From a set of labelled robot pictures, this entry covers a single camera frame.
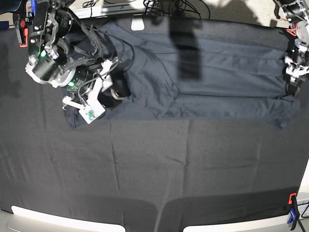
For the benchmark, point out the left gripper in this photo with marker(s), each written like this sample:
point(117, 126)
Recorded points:
point(297, 66)

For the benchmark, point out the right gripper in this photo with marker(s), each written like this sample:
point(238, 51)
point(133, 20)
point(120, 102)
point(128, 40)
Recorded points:
point(114, 92)

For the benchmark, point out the black table cloth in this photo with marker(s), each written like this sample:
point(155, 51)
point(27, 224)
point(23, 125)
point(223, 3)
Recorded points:
point(146, 175)

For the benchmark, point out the red blue clamp near right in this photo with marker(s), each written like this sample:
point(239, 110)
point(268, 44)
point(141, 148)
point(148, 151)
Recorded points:
point(294, 214)

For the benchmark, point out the red black clamp far left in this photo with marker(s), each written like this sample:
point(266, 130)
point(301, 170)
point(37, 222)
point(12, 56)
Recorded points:
point(20, 26)

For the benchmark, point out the dark grey t-shirt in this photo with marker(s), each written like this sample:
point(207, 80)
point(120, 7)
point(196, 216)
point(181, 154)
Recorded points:
point(181, 75)

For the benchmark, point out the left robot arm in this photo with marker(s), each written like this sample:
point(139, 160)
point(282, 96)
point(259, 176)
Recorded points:
point(296, 13)

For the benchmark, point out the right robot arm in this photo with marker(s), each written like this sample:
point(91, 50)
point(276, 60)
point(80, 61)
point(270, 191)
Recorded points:
point(67, 54)

